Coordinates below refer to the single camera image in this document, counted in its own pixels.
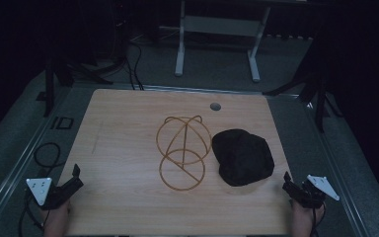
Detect white metal desk frame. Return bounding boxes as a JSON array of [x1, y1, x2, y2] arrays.
[[174, 0, 272, 84]]

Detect black tripod stand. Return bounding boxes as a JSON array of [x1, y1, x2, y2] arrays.
[[262, 31, 344, 134], [42, 53, 127, 119]]

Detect person's right hand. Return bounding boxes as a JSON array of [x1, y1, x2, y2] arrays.
[[290, 198, 328, 237]]

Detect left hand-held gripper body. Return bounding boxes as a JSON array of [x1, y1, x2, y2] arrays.
[[26, 177, 71, 211]]

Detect black looped floor cable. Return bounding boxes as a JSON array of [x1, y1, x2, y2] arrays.
[[33, 141, 67, 177]]

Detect gold wire hat stand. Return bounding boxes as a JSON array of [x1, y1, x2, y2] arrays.
[[155, 115, 213, 192]]

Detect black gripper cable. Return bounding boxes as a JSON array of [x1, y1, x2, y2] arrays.
[[309, 204, 326, 237], [17, 189, 51, 237]]

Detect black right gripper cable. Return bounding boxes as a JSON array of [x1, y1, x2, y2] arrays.
[[309, 204, 326, 237]]

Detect person's left hand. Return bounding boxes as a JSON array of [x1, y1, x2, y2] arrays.
[[40, 199, 74, 237]]

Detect black hat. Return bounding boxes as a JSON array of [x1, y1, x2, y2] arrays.
[[211, 127, 275, 188]]

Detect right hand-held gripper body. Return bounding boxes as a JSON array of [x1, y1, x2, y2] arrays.
[[295, 174, 341, 209]]

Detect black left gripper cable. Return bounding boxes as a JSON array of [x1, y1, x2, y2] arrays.
[[17, 189, 51, 237]]

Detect black hanging cables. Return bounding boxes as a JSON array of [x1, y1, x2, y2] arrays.
[[123, 39, 145, 91]]

